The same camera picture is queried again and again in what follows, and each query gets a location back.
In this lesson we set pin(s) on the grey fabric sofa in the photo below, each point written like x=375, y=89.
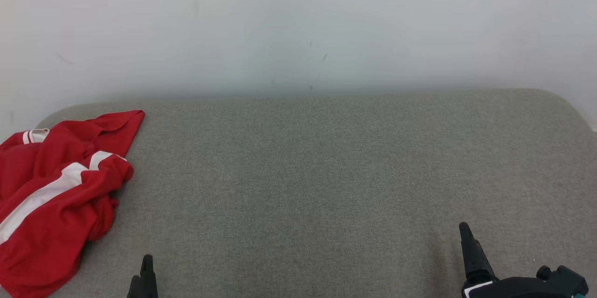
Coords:
x=326, y=186

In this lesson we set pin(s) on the red shorts with white stripe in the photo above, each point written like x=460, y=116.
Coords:
x=51, y=223

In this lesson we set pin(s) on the red jersey with white sleeves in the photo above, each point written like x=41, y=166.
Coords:
x=107, y=130

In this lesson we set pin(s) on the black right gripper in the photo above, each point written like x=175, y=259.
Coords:
x=517, y=288

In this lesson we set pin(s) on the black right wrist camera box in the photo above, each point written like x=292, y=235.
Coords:
x=566, y=280

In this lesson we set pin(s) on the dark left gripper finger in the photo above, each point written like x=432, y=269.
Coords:
x=148, y=279
x=135, y=288

